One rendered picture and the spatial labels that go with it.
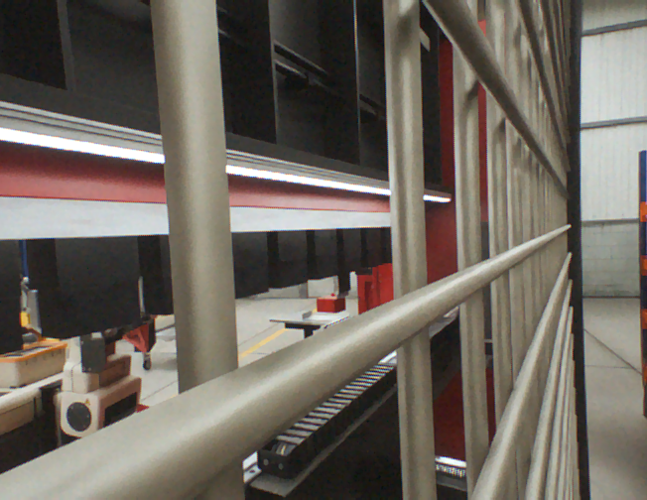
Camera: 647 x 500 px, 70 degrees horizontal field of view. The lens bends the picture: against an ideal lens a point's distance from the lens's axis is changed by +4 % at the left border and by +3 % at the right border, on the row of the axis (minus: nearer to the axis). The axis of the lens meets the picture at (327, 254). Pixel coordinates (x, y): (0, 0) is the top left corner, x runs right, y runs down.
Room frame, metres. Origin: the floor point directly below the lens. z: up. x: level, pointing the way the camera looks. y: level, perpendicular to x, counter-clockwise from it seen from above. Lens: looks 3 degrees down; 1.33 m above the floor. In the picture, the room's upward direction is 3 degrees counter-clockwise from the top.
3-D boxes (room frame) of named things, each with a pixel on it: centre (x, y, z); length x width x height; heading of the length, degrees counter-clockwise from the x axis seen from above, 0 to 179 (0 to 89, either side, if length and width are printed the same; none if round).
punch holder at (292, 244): (1.33, 0.14, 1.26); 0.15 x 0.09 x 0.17; 151
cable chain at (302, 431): (0.79, -0.02, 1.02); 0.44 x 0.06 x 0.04; 151
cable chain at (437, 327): (1.28, -0.30, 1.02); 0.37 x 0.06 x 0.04; 151
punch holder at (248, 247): (1.16, 0.24, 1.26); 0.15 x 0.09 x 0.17; 151
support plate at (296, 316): (1.73, 0.08, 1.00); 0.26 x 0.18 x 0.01; 61
